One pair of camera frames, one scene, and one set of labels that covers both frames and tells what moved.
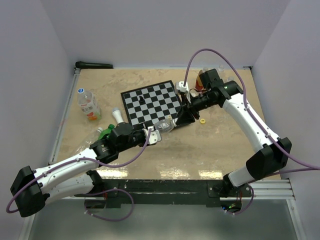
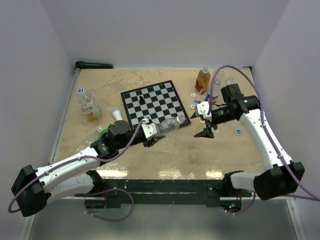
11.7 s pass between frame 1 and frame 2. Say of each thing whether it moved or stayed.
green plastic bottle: stayed
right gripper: moved
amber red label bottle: stayed
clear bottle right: stayed
